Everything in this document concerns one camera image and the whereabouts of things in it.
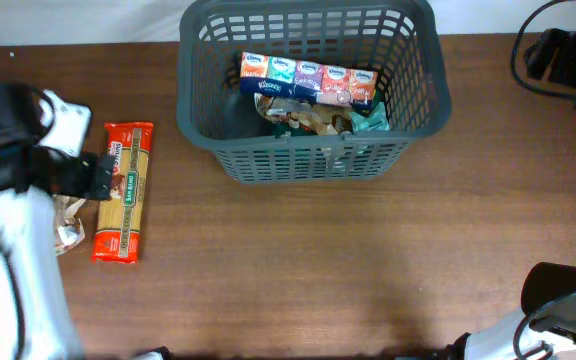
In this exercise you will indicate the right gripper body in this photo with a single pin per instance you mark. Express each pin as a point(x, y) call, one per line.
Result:
point(573, 65)

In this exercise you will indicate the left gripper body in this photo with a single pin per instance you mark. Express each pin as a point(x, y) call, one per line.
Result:
point(75, 173)

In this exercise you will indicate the San Remo spaghetti packet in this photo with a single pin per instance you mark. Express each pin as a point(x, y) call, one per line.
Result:
point(118, 232)

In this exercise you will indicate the beige brown snack bag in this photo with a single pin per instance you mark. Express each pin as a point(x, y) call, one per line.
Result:
point(318, 119)
point(68, 227)

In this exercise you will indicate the green Nescafe coffee bag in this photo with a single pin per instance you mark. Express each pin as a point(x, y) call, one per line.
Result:
point(282, 130)

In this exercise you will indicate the Kleenex tissue multipack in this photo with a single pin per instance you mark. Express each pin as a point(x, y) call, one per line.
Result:
point(307, 81)

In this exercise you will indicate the small teal wipes packet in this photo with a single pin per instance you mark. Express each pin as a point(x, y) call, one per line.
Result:
point(376, 121)

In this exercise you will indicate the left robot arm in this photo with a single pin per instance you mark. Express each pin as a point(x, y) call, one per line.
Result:
point(34, 317)

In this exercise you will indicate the grey plastic basket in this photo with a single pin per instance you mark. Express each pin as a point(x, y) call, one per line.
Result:
point(397, 39)

